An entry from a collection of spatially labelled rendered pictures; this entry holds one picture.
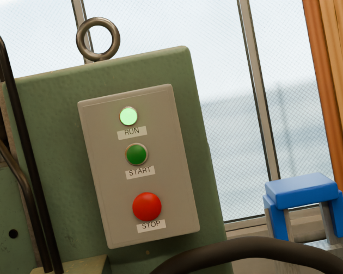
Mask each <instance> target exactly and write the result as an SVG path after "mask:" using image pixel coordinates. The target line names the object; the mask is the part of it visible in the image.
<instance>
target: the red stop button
mask: <svg viewBox="0 0 343 274"><path fill-rule="evenodd" d="M161 208H162V206H161V201H160V199H159V198H158V197H157V196H156V195H155V194H153V193H151V192H143V193H141V194H139V195H138V196H137V197H136V198H135V199H134V201H133V205H132V209H133V213H134V214H135V216H136V217H137V218H138V219H140V220H142V221H152V220H154V219H155V218H157V217H158V216H159V214H160V212H161Z"/></svg>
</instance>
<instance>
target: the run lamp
mask: <svg viewBox="0 0 343 274"><path fill-rule="evenodd" d="M119 120H120V122H121V123H122V124H123V125H125V126H132V125H134V124H135V123H136V122H137V121H138V113H137V111H136V110H135V108H133V107H124V108H123V109H121V111H120V113H119Z"/></svg>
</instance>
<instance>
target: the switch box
mask: <svg viewBox="0 0 343 274"><path fill-rule="evenodd" d="M77 107H78V112H79V117H80V121H81V125H82V130H83V135H84V140H85V145H86V148H87V153H88V158H89V162H90V168H91V172H92V176H93V181H94V185H95V190H96V195H97V200H98V204H99V208H100V213H101V218H102V223H103V228H104V231H105V236H106V241H107V246H108V248H110V249H114V248H119V247H125V246H130V245H135V244H141V243H144V242H149V241H155V240H160V239H165V238H171V237H174V236H179V235H185V234H190V233H195V232H198V231H200V225H199V219H198V214H197V209H196V205H195V200H194V194H193V189H192V183H191V178H190V175H189V169H188V164H187V158H186V153H185V148H184V144H183V139H182V133H181V128H180V123H179V117H178V114H177V108H176V103H175V97H174V92H173V87H172V85H171V84H163V85H158V86H152V87H149V88H143V89H138V90H133V91H128V92H122V93H119V94H113V95H108V96H103V97H98V98H92V99H86V100H83V101H79V102H78V103H77ZM124 107H133V108H135V110H136V111H137V113H138V121H137V122H136V123H135V124H134V125H132V126H125V125H123V124H122V123H121V122H120V120H119V113H120V111H121V109H123V108H124ZM143 126H146V131H147V135H142V136H137V137H133V138H127V139H122V140H119V139H118V134H117V132H118V131H122V130H127V129H132V128H138V127H143ZM133 143H140V144H142V145H144V146H145V147H146V149H147V150H148V158H147V160H146V162H145V163H144V164H142V165H140V166H133V165H131V164H129V163H128V162H127V161H126V159H125V151H126V149H127V147H128V146H129V145H130V144H133ZM148 166H154V169H155V174H154V175H148V176H143V177H138V178H132V179H127V178H126V173H125V171H129V170H134V169H139V168H143V167H148ZM143 192H151V193H153V194H155V195H156V196H157V197H158V198H159V199H160V201H161V206H162V208H161V212H160V214H159V216H158V217H157V218H155V219H154V220H152V221H142V220H140V219H138V218H137V217H136V216H135V214H134V213H133V209H132V205H133V201H134V199H135V198H136V197H137V196H138V195H139V194H141V193H143ZM158 220H165V223H166V228H161V229H156V230H152V231H147V232H141V233H138V230H137V225H139V224H142V223H148V222H153V221H158Z"/></svg>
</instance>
